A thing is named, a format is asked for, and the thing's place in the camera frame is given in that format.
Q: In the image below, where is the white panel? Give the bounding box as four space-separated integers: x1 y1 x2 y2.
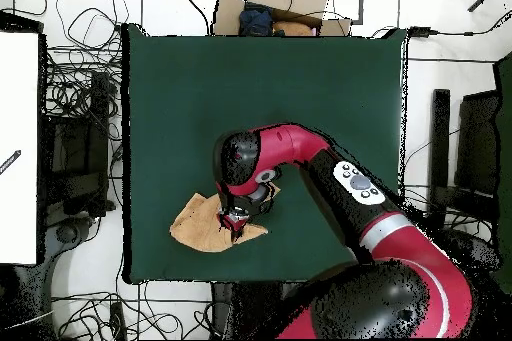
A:
0 31 40 265

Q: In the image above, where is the black metal frame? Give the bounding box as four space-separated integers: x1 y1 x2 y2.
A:
427 88 501 231

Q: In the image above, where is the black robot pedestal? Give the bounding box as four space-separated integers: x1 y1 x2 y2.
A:
210 281 297 340

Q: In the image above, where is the orange garment in box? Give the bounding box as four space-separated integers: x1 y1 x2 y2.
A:
272 20 315 37

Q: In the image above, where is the black looped cable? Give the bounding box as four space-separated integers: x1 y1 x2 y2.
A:
54 0 131 53

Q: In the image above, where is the dark blue garment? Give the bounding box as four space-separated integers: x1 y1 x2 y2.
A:
238 2 275 37

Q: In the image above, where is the black metal stand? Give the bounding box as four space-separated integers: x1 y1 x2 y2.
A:
39 71 116 219

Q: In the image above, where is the black marker pen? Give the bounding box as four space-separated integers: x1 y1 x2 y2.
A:
0 149 22 176

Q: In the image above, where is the grey chair base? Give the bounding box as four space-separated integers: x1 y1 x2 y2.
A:
43 216 95 274
439 227 502 276

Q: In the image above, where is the dark green table cloth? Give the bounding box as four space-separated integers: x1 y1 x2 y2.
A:
121 23 409 285

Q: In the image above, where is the black adapter cable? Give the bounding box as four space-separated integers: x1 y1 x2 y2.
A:
429 10 512 37

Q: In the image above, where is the green cloth on side table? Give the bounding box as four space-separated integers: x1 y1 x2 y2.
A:
473 51 512 295

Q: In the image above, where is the black slim power strip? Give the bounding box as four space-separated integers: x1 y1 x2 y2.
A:
109 301 128 341

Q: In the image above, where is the orange terry towel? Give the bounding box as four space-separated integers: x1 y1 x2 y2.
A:
169 182 282 253

